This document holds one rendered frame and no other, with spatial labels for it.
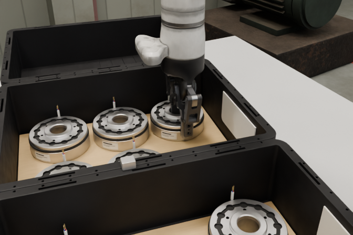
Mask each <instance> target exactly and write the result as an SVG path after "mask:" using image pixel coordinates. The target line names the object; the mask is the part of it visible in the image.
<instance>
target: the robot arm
mask: <svg viewBox="0 0 353 235"><path fill-rule="evenodd" d="M204 20H205V0H161V32H160V38H153V37H150V36H147V35H138V36H137V37H136V38H135V46H136V51H137V52H138V54H139V56H140V58H141V59H142V61H143V62H144V63H145V64H146V65H149V66H155V65H159V64H160V63H161V70H162V71H163V72H164V73H165V76H166V85H167V95H168V96H170V97H169V101H170V103H171V113H173V114H180V119H181V137H182V138H183V139H186V138H192V137H193V123H197V122H199V120H200V113H201V104H202V95H201V94H196V90H197V88H196V81H195V80H194V78H195V77H196V76H197V75H198V74H200V73H201V72H202V71H203V70H204V58H205V27H204ZM182 101H185V103H182Z"/></svg>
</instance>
